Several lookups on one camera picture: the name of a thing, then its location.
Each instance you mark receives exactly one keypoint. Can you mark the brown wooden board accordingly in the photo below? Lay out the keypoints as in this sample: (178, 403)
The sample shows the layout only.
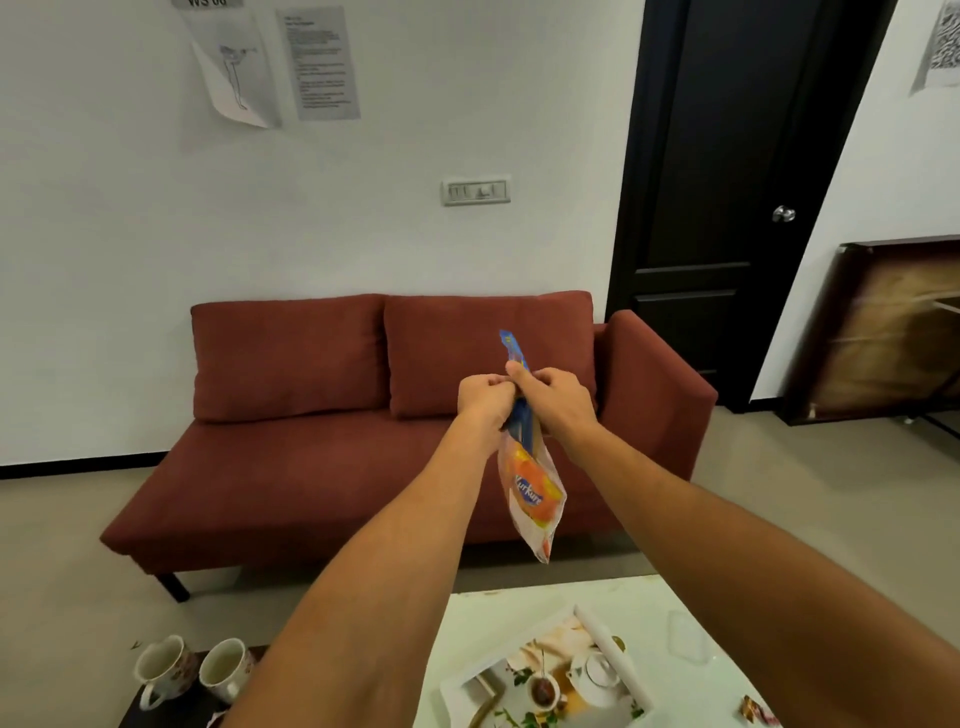
(870, 337)

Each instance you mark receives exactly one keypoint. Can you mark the clear plastic container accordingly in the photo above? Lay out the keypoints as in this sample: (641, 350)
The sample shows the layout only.
(688, 637)

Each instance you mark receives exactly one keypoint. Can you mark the white printed tray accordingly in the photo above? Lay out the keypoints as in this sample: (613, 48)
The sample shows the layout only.
(525, 675)

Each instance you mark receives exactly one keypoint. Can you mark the small code paper sheet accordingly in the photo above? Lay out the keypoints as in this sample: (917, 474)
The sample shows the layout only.
(941, 45)

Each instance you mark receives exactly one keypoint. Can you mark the person's right hand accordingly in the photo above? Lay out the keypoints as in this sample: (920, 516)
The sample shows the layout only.
(559, 405)

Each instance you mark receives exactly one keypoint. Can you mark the white floral mug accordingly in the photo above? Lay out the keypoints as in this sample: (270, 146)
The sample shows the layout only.
(161, 667)
(223, 667)

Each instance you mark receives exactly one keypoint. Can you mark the clear zip bag blue seal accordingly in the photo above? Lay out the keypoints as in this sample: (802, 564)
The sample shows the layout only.
(534, 525)

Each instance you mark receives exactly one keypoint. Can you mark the person's right forearm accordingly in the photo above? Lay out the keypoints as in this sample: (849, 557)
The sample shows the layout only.
(750, 585)

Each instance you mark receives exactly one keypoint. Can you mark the curled drawing paper sheet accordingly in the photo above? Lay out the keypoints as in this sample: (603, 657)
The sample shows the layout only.
(232, 75)

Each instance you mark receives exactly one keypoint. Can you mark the grey wall label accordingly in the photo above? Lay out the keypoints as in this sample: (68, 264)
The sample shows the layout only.
(206, 3)

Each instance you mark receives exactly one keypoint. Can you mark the person's left forearm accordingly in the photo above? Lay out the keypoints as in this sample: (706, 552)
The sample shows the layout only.
(375, 585)

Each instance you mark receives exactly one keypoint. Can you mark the red fabric sofa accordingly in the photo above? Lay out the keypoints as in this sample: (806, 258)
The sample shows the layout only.
(300, 480)

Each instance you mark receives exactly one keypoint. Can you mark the person's left hand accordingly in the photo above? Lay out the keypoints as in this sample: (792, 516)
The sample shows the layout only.
(484, 401)

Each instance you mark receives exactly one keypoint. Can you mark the red sofa back cushion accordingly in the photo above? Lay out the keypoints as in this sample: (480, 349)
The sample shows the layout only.
(450, 352)
(289, 356)

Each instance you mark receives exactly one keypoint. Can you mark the brown candy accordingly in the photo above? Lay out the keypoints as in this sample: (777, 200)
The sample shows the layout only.
(754, 711)

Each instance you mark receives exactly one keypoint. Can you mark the folding table black legs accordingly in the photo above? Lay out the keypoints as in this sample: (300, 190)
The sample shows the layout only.
(949, 306)

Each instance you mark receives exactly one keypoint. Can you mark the silver door knob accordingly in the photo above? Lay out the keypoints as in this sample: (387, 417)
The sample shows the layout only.
(784, 214)

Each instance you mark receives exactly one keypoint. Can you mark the black woven stool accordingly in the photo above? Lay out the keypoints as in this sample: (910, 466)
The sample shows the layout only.
(180, 716)

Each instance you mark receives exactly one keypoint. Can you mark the white wall switch panel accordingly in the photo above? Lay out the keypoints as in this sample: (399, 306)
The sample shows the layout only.
(476, 191)

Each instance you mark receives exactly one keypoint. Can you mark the black door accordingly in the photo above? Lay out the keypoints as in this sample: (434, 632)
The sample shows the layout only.
(720, 187)

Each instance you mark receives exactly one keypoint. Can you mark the text paper sheet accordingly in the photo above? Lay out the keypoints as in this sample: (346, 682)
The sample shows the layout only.
(319, 64)

